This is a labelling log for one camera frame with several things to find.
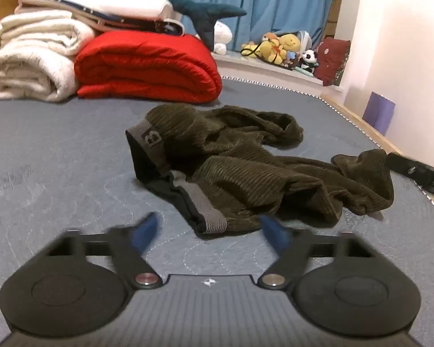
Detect white window sill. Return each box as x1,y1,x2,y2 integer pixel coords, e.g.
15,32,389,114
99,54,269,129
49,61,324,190
213,51,345,92

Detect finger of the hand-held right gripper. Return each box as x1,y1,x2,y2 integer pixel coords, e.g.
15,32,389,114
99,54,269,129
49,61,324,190
386,152,434,200

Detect folded navy beige patterned blanket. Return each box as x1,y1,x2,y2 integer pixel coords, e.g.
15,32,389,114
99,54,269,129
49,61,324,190
14,0,186,37

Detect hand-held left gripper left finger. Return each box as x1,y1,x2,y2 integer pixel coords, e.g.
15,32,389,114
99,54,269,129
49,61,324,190
50,212,164,290

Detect white pillow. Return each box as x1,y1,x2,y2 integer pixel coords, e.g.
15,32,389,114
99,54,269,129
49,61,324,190
57,0,173,22

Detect dark olive corduroy pants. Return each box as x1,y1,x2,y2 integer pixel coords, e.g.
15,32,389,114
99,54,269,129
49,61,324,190
125,103,395,235

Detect yellow bear plush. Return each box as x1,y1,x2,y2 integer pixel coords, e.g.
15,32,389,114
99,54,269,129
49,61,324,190
258,33,301,64

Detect small yellow plush toy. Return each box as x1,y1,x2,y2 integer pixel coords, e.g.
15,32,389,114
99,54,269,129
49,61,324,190
240,42,260,58

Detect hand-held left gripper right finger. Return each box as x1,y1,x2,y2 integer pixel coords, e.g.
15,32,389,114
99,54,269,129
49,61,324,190
258,214,375,291

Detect panda plush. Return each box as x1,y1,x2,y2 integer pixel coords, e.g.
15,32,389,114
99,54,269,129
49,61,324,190
299,49,319,73

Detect dark red cushion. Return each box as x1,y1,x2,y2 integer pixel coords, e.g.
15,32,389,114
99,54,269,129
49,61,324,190
314,37,351,86

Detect grey quilted mattress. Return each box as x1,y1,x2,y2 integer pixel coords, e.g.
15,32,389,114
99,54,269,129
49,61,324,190
0,76,434,347

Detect blue curtain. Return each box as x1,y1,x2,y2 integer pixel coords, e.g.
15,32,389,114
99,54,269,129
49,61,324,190
163,0,341,53

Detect white ribbed plastic item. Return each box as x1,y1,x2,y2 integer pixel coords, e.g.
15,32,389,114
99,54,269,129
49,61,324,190
296,31,312,50

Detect white plush toy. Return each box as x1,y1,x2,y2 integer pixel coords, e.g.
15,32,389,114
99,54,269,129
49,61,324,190
213,21,233,55

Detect red folded quilt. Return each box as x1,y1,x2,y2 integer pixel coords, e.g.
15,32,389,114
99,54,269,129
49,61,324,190
74,31,223,103

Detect blue shark plush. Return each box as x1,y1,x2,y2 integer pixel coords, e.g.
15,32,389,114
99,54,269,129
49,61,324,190
26,0,247,52

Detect white fleece blanket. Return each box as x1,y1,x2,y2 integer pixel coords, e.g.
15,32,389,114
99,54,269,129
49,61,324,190
0,10,96,102

